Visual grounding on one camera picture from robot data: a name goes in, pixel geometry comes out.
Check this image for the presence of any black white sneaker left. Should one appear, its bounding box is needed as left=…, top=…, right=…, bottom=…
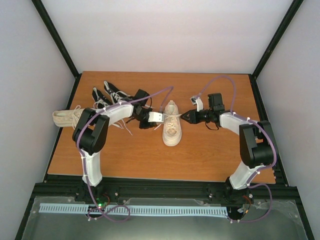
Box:
left=92, top=86, right=133, bottom=136

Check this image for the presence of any beige canvas sneaker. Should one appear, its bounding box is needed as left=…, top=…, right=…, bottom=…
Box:
left=52, top=105, right=84, bottom=130

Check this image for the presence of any black white sneaker right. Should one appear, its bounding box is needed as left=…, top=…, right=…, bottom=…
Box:
left=103, top=81, right=133, bottom=104

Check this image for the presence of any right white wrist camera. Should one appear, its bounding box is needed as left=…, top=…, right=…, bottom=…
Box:
left=190, top=95, right=204, bottom=112

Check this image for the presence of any light blue cable duct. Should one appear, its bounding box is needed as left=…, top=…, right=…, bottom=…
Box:
left=38, top=203, right=228, bottom=218

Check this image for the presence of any purple cable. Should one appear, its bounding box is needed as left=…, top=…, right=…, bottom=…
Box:
left=77, top=86, right=175, bottom=223
left=198, top=75, right=279, bottom=223

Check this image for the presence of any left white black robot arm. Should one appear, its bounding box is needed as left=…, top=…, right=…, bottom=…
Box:
left=72, top=89, right=158, bottom=202

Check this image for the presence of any black white sneaker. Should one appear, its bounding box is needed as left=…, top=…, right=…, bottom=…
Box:
left=92, top=86, right=133, bottom=136
left=103, top=81, right=133, bottom=104

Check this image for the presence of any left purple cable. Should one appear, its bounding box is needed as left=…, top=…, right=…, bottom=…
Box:
left=77, top=86, right=175, bottom=223

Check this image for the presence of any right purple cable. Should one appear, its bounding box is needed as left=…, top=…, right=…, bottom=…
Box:
left=198, top=75, right=279, bottom=223

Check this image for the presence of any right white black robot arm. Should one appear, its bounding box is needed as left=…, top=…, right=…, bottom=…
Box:
left=181, top=93, right=278, bottom=203

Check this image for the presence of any beige lace platform sneaker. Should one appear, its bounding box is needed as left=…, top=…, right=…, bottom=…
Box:
left=155, top=100, right=182, bottom=147

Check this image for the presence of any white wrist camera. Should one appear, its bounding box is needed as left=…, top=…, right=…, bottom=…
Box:
left=190, top=95, right=204, bottom=112
left=148, top=111, right=165, bottom=123

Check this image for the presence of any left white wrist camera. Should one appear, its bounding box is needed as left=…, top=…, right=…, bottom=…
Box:
left=148, top=111, right=165, bottom=123

